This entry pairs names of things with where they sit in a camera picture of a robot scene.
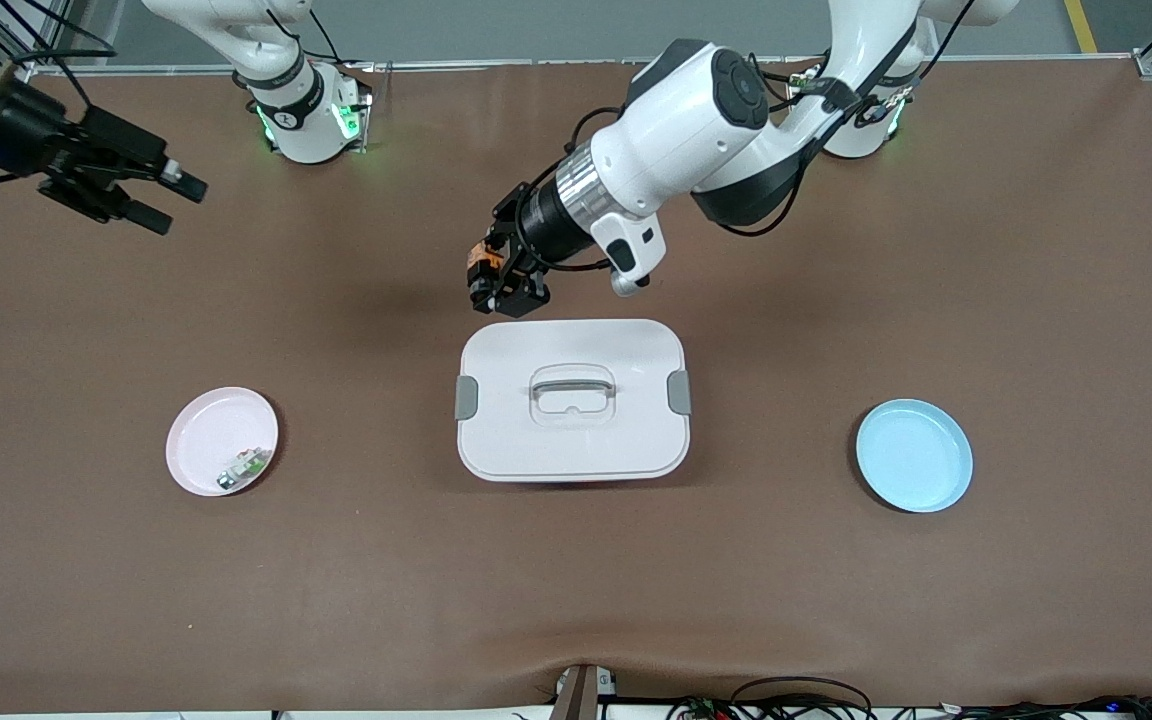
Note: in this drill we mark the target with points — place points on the pink round plate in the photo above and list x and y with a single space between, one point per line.
211 430

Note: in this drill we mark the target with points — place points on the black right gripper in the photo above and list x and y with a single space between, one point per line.
24 140

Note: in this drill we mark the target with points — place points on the metal table edge rail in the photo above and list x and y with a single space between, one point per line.
536 63

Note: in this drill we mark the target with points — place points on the green white switch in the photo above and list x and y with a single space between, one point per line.
244 468

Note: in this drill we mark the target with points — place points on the white lidded storage box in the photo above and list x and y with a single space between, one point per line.
576 440

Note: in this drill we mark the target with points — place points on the light blue round plate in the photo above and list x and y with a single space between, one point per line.
914 458

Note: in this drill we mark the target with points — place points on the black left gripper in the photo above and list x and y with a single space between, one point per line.
543 226

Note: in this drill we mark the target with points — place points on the brown table mat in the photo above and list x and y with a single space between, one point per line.
576 580

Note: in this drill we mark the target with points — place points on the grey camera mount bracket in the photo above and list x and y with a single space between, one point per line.
576 695

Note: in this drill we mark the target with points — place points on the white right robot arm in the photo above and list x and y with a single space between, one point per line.
301 120

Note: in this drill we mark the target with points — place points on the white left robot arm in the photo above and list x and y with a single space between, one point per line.
686 120

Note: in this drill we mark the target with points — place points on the orange black push-button switch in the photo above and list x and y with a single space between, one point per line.
483 258

